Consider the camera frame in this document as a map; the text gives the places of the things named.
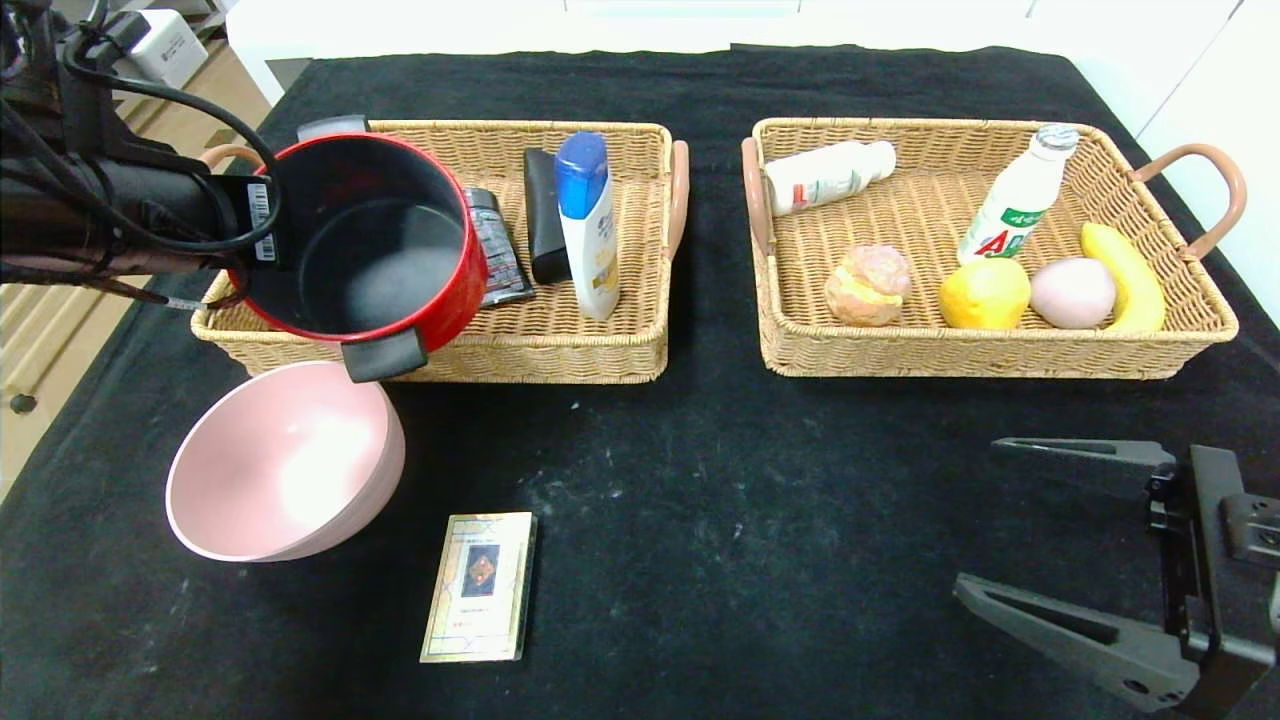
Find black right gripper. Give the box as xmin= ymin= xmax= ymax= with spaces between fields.
xmin=952 ymin=437 xmax=1280 ymax=720

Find yellow lemon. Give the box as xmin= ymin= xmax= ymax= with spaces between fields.
xmin=938 ymin=257 xmax=1032 ymax=331

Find toy cream puff bun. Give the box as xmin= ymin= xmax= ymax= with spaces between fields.
xmin=826 ymin=244 xmax=914 ymax=328

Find white milk bottle silver cap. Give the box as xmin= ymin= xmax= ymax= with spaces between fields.
xmin=957 ymin=123 xmax=1081 ymax=268

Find white bottle blue cap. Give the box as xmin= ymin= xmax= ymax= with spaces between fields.
xmin=555 ymin=131 xmax=621 ymax=321

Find gold bordered card box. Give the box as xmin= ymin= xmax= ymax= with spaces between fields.
xmin=421 ymin=511 xmax=539 ymax=663

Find red pot black handles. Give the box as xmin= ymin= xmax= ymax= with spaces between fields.
xmin=228 ymin=115 xmax=490 ymax=384

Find pink bowl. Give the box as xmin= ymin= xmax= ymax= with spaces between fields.
xmin=165 ymin=361 xmax=407 ymax=563

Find pale pink toy egg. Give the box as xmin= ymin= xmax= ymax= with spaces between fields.
xmin=1030 ymin=259 xmax=1117 ymax=331

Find yellow toy banana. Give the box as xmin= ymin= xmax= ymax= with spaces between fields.
xmin=1079 ymin=222 xmax=1167 ymax=333

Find dark table cloth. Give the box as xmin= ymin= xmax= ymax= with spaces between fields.
xmin=0 ymin=46 xmax=1280 ymax=720

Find white cabinet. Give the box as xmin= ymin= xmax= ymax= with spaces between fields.
xmin=1030 ymin=0 xmax=1280 ymax=331

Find white bottle red green label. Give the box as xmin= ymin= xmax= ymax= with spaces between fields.
xmin=764 ymin=141 xmax=897 ymax=218

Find black soft pouch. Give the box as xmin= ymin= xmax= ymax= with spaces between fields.
xmin=523 ymin=148 xmax=573 ymax=285

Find black grey squeeze tube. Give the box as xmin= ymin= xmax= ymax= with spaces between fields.
xmin=465 ymin=187 xmax=536 ymax=308

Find white table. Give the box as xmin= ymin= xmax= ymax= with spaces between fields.
xmin=226 ymin=0 xmax=1081 ymax=109

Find beige metal rack on wheels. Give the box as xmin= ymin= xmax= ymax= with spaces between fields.
xmin=0 ymin=285 xmax=136 ymax=417

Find rectangular wicker basket brown handles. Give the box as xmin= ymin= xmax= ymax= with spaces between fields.
xmin=190 ymin=121 xmax=691 ymax=385
xmin=741 ymin=118 xmax=1248 ymax=380

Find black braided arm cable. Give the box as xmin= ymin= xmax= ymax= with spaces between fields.
xmin=0 ymin=255 xmax=251 ymax=313

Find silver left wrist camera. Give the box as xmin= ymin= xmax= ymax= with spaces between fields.
xmin=115 ymin=8 xmax=209 ymax=89

